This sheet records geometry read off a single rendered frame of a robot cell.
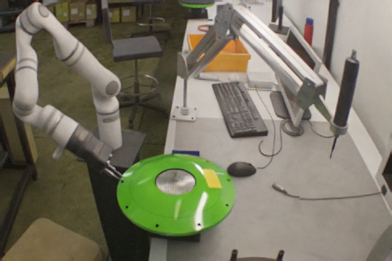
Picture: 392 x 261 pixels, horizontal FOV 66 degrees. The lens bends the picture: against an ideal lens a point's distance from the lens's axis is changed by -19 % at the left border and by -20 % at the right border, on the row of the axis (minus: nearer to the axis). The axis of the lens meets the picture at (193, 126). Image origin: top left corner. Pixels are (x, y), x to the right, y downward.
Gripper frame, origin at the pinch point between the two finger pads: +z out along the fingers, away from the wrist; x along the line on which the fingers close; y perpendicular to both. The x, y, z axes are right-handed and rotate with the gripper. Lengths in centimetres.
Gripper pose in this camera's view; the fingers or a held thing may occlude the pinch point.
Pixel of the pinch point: (122, 178)
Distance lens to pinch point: 97.1
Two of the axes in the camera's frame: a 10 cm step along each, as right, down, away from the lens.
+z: 8.0, 5.4, 2.5
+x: 1.0, -5.4, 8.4
